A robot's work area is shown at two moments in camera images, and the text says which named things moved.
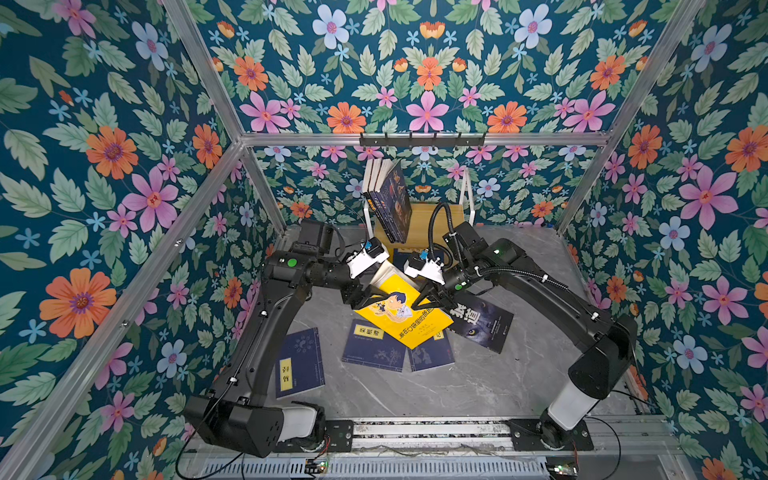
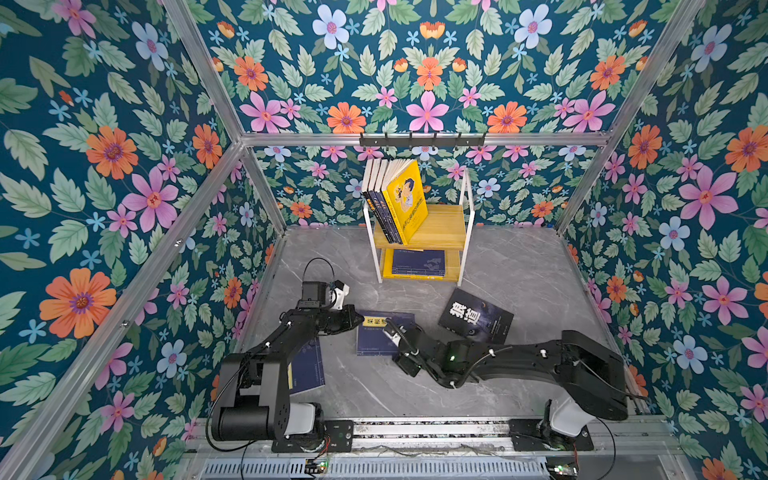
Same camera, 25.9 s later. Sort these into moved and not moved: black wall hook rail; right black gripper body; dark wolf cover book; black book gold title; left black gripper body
Moved: left black gripper body; right black gripper body
Not moved: dark wolf cover book; black wall hook rail; black book gold title
